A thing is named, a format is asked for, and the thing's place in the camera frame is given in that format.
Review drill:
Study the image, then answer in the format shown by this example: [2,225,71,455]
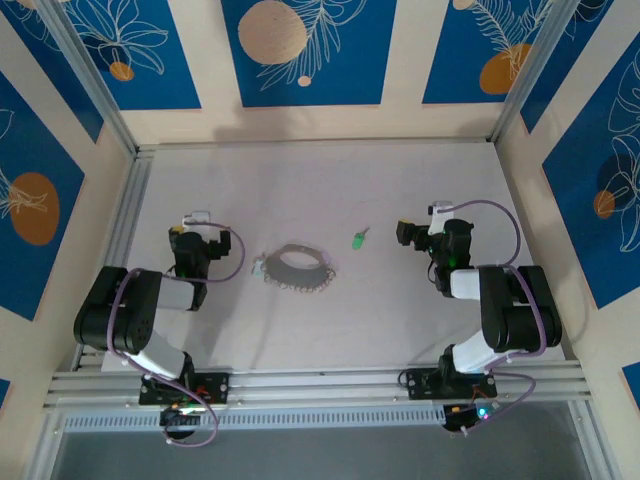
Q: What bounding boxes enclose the metal keyring chain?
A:
[251,242,336,297]

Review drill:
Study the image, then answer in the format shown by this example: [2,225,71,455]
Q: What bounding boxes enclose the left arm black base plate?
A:
[138,371,232,406]

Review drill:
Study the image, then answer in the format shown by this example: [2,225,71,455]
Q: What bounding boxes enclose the blue floral wall panel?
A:
[0,0,105,145]
[52,0,203,112]
[221,0,400,109]
[0,69,87,323]
[422,0,556,106]
[542,47,640,310]

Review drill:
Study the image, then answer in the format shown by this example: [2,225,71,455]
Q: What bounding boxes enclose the aluminium frame post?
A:
[568,399,621,480]
[488,0,587,145]
[35,0,140,157]
[27,409,69,480]

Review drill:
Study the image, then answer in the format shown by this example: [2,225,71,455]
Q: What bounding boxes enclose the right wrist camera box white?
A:
[427,199,455,236]

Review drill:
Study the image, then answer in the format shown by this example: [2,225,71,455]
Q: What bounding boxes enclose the pale table cloth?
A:
[99,144,569,374]

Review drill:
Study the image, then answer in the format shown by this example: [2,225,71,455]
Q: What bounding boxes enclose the aluminium side frame rail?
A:
[81,148,154,372]

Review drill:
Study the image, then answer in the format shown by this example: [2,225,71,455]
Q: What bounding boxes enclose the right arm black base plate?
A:
[405,366,500,402]

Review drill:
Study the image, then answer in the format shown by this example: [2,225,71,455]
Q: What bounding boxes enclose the grey slotted cable duct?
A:
[62,403,447,433]

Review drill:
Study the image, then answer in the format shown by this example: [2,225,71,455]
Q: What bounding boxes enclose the long aluminium frame rail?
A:
[42,360,596,410]

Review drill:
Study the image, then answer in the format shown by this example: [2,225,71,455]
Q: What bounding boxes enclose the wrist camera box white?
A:
[427,199,455,236]
[180,209,213,228]

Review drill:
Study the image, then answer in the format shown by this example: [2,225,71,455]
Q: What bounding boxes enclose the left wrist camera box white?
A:
[180,209,213,228]

